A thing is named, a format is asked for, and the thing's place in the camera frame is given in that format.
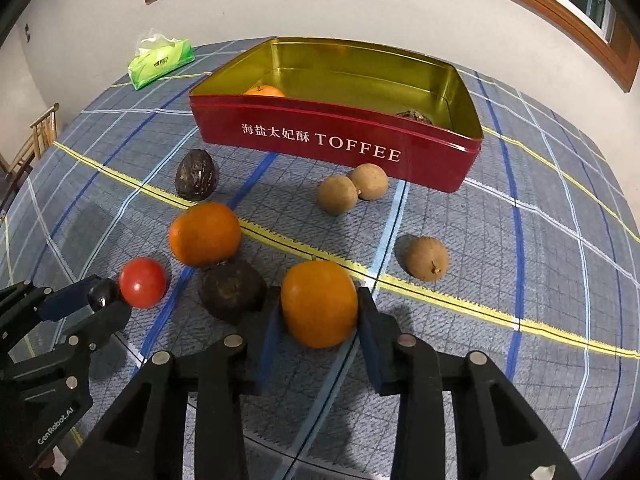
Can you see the wooden chair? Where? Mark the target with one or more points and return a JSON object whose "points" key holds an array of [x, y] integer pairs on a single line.
{"points": [[42, 127]]}

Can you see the plaid grey tablecloth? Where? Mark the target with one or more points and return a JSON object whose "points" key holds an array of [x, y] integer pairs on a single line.
{"points": [[500, 260]]}

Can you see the wall outlet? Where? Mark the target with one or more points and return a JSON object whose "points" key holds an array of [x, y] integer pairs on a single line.
{"points": [[27, 33]]}

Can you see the red tomato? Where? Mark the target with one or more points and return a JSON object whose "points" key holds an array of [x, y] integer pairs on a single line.
{"points": [[143, 283]]}

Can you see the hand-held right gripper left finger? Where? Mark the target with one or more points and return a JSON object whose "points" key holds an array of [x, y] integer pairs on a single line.
{"points": [[270, 342]]}

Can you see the red metal tin box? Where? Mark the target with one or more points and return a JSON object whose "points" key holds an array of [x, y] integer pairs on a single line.
{"points": [[350, 146]]}

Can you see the small dark round fruit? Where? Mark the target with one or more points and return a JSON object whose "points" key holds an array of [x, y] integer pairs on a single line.
{"points": [[101, 294]]}

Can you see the orange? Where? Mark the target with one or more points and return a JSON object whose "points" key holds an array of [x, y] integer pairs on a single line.
{"points": [[205, 233], [319, 304], [265, 91]]}

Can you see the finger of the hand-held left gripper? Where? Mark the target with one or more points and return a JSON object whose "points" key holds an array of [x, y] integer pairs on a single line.
{"points": [[70, 299], [112, 316]]}

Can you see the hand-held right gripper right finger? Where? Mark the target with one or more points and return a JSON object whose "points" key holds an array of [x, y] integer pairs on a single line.
{"points": [[369, 342]]}

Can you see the dark passion fruit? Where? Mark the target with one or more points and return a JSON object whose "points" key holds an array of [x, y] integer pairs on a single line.
{"points": [[231, 290], [196, 175], [415, 116]]}

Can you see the green tissue pack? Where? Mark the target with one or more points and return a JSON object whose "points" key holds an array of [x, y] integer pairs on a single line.
{"points": [[160, 62]]}

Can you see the round brown fruit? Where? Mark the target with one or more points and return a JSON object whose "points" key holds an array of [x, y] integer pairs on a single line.
{"points": [[370, 181], [337, 195], [426, 258]]}

